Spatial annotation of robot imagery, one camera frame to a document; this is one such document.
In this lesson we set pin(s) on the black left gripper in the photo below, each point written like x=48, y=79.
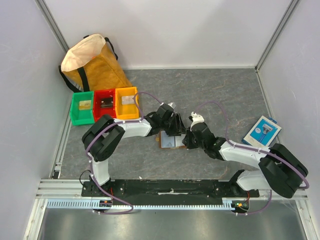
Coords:
x=180, y=128

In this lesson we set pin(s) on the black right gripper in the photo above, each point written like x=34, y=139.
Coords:
x=191, y=139

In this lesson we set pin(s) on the brown leather card holder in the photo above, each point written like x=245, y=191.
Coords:
x=170, y=142

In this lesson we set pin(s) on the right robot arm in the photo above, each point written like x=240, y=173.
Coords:
x=277, y=168

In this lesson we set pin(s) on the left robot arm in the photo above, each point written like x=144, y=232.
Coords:
x=102, y=139

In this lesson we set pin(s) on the silver VIP card in bin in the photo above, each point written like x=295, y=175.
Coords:
x=128, y=100

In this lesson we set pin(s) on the black VIP card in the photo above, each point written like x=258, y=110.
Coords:
x=106, y=103

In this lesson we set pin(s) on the gold card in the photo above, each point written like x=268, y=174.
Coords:
x=84, y=105

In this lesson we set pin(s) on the yellow plastic bin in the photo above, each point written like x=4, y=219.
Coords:
x=125, y=112

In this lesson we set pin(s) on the blue razor box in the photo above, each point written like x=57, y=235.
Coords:
x=262, y=133

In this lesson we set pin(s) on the red plastic bin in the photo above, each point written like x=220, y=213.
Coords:
x=97, y=111

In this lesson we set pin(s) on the green plastic bin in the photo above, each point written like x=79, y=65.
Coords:
x=81, y=117

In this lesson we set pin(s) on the tan paper tote bag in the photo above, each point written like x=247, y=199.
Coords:
x=92, y=65

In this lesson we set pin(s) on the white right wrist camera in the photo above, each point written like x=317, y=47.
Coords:
x=196, y=118

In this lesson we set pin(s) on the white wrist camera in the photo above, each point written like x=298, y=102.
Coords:
x=196, y=118
x=172, y=105

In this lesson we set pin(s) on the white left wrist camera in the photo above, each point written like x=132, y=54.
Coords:
x=172, y=105

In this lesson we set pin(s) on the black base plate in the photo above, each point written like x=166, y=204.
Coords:
x=190, y=187

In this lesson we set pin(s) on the aluminium front rail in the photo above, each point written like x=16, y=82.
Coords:
x=72, y=189

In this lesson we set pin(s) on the aluminium corner post right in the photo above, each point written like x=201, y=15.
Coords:
x=277, y=33

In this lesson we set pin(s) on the aluminium corner post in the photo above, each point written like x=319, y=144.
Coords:
x=277, y=33
x=42, y=5

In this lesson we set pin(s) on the aluminium corner post left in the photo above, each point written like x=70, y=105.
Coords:
x=42, y=5

